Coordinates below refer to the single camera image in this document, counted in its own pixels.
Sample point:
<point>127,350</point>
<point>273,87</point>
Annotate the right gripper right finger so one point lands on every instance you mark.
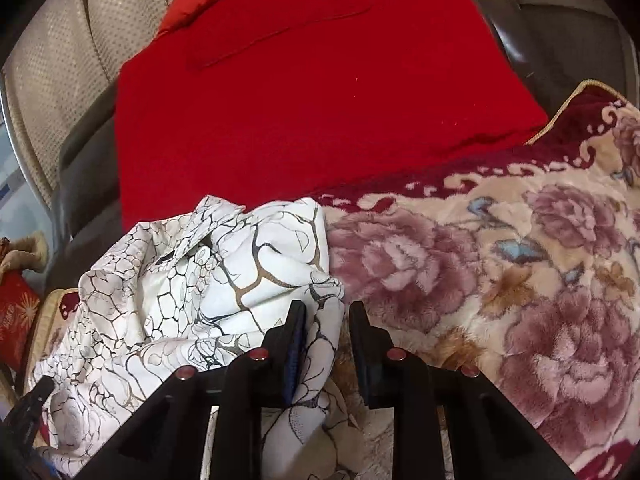
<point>446,420</point>

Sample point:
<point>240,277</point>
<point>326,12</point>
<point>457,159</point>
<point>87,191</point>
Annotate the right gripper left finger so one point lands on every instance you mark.
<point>209,418</point>

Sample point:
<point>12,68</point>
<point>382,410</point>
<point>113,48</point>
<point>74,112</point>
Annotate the white crackle pattern coat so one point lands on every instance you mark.
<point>201,289</point>

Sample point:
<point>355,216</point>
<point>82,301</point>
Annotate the floral red beige blanket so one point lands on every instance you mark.
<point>524,263</point>

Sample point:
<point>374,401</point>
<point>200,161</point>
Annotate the silver floor air conditioner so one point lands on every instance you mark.
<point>23,211</point>

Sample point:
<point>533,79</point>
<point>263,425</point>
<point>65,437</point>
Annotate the large red cushion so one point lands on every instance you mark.
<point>259,100</point>

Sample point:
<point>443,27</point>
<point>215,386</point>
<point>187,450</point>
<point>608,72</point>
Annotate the beige dotted curtain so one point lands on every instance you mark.
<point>68,54</point>

